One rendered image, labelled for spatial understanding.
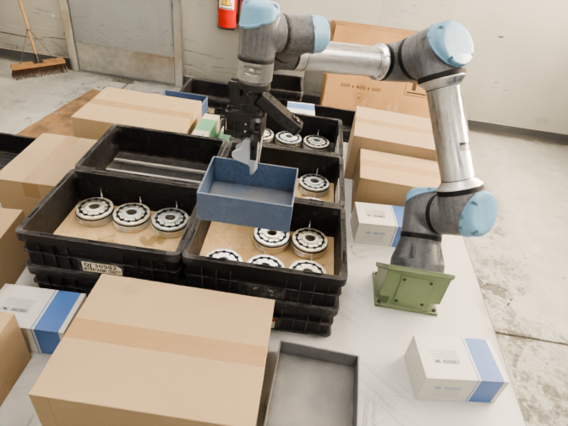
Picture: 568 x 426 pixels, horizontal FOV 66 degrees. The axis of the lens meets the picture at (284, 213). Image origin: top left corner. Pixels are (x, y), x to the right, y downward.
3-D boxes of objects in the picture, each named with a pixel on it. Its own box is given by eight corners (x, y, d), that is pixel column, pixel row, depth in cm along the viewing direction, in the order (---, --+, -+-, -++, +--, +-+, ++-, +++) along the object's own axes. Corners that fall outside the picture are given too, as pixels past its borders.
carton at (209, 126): (204, 127, 180) (204, 112, 177) (219, 128, 180) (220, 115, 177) (187, 155, 161) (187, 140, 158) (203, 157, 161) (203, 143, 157)
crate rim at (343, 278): (343, 213, 128) (345, 206, 127) (346, 288, 104) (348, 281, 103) (208, 193, 128) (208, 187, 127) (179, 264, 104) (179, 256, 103)
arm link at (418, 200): (420, 236, 135) (426, 193, 136) (456, 239, 123) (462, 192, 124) (391, 230, 130) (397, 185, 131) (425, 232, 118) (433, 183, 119)
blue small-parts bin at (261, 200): (295, 193, 106) (298, 168, 101) (289, 232, 94) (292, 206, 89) (212, 180, 106) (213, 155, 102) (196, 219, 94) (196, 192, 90)
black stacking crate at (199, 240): (337, 238, 134) (344, 209, 127) (338, 314, 110) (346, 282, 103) (208, 220, 134) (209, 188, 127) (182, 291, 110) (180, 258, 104)
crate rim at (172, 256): (208, 193, 128) (208, 187, 127) (179, 264, 104) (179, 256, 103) (73, 174, 129) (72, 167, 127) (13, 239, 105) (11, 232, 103)
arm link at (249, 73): (276, 59, 93) (270, 68, 86) (274, 80, 95) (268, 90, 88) (242, 53, 93) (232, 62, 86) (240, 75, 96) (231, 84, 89)
